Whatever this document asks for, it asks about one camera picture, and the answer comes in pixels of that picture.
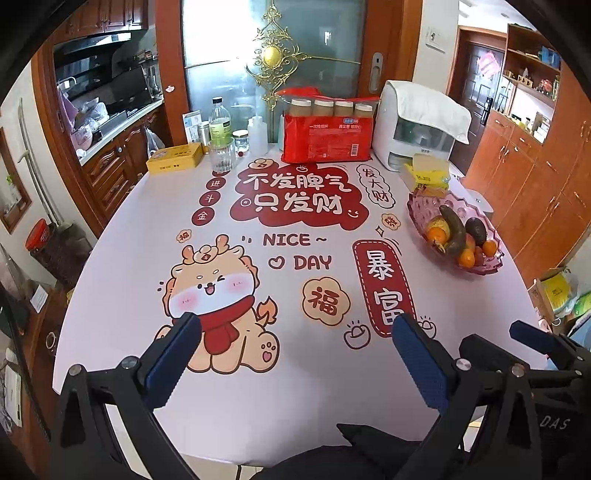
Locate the white round stool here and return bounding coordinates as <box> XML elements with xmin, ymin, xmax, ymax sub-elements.
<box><xmin>464</xmin><ymin>189</ymin><xmax>494</xmax><ymax>220</ymax></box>

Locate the white squeeze bottle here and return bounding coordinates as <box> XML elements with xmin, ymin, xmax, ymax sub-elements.
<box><xmin>247</xmin><ymin>115</ymin><xmax>269</xmax><ymax>157</ymax></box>

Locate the small white card box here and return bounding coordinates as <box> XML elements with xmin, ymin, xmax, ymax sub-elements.
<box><xmin>182</xmin><ymin>110</ymin><xmax>202</xmax><ymax>143</ymax></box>

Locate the white cloth cover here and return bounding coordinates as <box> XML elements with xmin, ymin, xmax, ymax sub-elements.
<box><xmin>386</xmin><ymin>80</ymin><xmax>472</xmax><ymax>144</ymax></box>

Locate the cardboard box with bags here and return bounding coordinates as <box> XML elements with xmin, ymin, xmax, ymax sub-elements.
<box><xmin>528</xmin><ymin>267</ymin><xmax>590</xmax><ymax>334</ymax></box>

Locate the pink printed tablecloth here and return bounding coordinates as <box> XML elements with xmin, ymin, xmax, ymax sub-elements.
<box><xmin>53</xmin><ymin>152</ymin><xmax>545</xmax><ymax>465</ymax></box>

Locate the red lidded jar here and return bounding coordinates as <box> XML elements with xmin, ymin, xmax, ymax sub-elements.
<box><xmin>25</xmin><ymin>218</ymin><xmax>55</xmax><ymax>252</ymax></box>

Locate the white rice dispenser appliance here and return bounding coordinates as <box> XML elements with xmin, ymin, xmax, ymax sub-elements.
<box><xmin>372</xmin><ymin>83</ymin><xmax>455</xmax><ymax>172</ymax></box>

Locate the dark entrance door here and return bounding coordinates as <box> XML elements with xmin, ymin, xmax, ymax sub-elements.
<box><xmin>447</xmin><ymin>26</ymin><xmax>506</xmax><ymax>174</ymax></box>

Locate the pink glass fruit bowl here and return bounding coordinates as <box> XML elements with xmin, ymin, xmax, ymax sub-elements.
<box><xmin>407</xmin><ymin>191</ymin><xmax>504</xmax><ymax>276</ymax></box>

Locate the red green apple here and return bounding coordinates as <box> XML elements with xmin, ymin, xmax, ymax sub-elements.
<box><xmin>466</xmin><ymin>234</ymin><xmax>477</xmax><ymax>253</ymax></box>

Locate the green label plastic bottle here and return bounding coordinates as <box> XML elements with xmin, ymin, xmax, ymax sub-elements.
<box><xmin>209</xmin><ymin>97</ymin><xmax>232</xmax><ymax>149</ymax></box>

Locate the yellow tissue box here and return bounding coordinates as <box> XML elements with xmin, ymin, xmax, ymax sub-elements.
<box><xmin>400</xmin><ymin>153</ymin><xmax>451</xmax><ymax>196</ymax></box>

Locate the clear drinking glass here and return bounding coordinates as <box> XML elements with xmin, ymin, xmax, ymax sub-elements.
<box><xmin>209</xmin><ymin>139</ymin><xmax>235</xmax><ymax>174</ymax></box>

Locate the dark avocado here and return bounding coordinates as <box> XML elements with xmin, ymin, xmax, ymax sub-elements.
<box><xmin>465</xmin><ymin>217</ymin><xmax>488</xmax><ymax>247</ymax></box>

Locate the orange wooden cabinet wall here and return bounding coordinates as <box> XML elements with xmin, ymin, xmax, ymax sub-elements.
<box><xmin>461</xmin><ymin>23</ymin><xmax>591</xmax><ymax>287</ymax></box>

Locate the tangerine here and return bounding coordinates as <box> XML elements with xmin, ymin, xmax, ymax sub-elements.
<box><xmin>458</xmin><ymin>248</ymin><xmax>476</xmax><ymax>269</ymax></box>
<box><xmin>481</xmin><ymin>240</ymin><xmax>498</xmax><ymax>258</ymax></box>
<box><xmin>426</xmin><ymin>227</ymin><xmax>448</xmax><ymax>245</ymax></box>

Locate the yellow pear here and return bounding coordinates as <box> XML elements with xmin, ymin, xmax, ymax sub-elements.
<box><xmin>425</xmin><ymin>215</ymin><xmax>451</xmax><ymax>241</ymax></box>

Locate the overripe brown banana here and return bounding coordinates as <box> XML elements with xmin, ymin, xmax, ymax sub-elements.
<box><xmin>439</xmin><ymin>205</ymin><xmax>467</xmax><ymax>259</ymax></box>

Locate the yellow tin box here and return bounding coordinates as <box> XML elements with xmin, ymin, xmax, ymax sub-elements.
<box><xmin>146</xmin><ymin>143</ymin><xmax>204</xmax><ymax>175</ymax></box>

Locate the frosted glass sliding door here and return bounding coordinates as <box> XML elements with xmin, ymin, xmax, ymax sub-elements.
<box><xmin>180</xmin><ymin>0</ymin><xmax>367</xmax><ymax>141</ymax></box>

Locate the red paper cup package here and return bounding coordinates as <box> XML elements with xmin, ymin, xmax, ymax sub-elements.
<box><xmin>279</xmin><ymin>87</ymin><xmax>379</xmax><ymax>164</ymax></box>

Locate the small glass jar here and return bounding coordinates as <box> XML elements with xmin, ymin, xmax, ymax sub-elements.
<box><xmin>232</xmin><ymin>129</ymin><xmax>249</xmax><ymax>156</ymax></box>

